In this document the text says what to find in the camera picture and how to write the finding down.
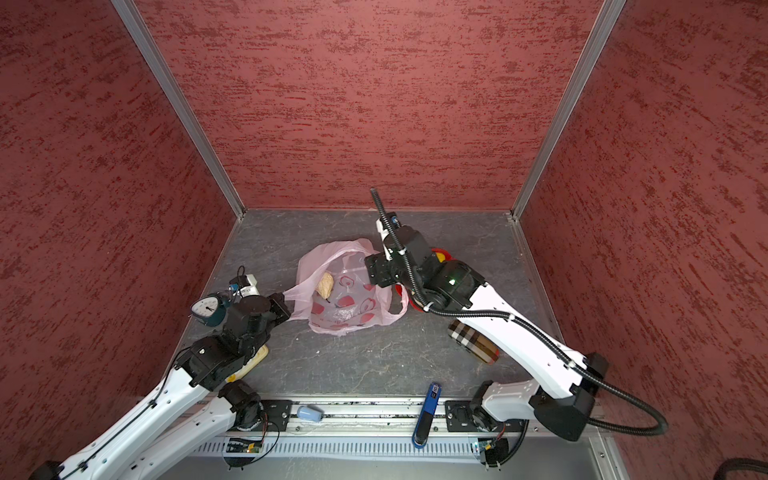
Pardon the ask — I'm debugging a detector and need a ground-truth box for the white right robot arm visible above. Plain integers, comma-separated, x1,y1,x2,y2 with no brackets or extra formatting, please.
365,223,608,441

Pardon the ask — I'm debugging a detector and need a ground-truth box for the red flower-shaped plastic plate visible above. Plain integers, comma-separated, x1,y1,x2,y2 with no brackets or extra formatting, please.
394,247,453,312

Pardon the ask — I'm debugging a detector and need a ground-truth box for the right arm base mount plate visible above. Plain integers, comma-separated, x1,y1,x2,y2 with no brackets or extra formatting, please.
444,400,524,434

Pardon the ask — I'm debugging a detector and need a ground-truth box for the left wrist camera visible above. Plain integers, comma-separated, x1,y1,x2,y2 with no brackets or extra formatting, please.
229,274,259,298

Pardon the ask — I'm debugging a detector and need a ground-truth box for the blue black handheld device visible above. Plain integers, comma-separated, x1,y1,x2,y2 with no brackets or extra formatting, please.
411,382,442,449

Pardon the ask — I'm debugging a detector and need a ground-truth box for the green alarm clock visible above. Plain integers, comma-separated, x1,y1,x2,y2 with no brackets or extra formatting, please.
190,293,231,328

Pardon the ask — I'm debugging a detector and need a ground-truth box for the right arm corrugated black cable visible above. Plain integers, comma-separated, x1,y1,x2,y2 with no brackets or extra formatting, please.
369,187,670,438

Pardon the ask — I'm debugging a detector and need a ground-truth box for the corner aluminium profile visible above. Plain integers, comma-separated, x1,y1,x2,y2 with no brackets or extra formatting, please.
511,0,626,222
111,0,247,221

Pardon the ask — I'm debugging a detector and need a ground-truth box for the pink plastic bag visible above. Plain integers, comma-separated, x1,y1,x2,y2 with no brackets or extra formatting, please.
284,238,409,336

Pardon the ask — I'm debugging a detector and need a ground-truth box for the plaid glasses case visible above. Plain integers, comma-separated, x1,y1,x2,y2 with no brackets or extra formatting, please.
449,320,500,365

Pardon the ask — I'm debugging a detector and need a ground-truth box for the left back corner aluminium profile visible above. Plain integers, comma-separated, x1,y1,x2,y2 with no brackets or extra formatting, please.
111,0,247,221

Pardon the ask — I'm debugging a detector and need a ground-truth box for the right back corner aluminium profile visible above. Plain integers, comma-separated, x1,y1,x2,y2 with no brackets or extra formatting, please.
511,0,626,222

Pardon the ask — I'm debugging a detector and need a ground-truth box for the yellow calculator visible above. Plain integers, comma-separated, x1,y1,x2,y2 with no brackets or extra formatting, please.
226,345,269,383

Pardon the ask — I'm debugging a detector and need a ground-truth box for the front aluminium rail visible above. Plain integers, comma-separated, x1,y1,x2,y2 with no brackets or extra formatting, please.
125,394,610,439

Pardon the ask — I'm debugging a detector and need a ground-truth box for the small light blue object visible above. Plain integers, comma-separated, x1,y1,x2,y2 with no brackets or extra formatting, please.
296,405,324,423

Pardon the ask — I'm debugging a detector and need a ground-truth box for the black cable bottom right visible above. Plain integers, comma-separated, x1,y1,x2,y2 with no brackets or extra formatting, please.
712,457,768,480

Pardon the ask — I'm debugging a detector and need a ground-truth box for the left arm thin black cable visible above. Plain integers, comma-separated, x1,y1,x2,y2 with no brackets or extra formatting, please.
59,353,193,480

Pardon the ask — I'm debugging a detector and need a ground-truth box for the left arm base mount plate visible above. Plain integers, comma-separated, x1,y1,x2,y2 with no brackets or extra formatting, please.
252,399,294,433

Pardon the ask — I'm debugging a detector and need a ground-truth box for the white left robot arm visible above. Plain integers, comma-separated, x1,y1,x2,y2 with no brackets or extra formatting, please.
30,293,291,479

